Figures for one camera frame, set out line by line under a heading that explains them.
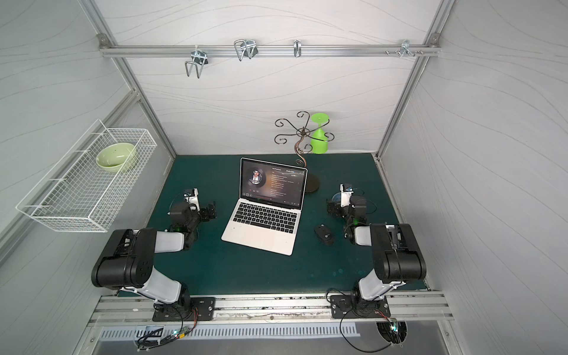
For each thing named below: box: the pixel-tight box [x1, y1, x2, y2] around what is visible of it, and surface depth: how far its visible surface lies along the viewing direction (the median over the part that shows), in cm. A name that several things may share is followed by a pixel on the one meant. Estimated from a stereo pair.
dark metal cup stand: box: [274, 110, 335, 194], surface depth 89 cm
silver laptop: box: [221, 156, 309, 257], surface depth 97 cm
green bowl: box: [96, 142, 135, 174], surface depth 73 cm
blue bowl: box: [331, 192, 342, 204], surface depth 100 cm
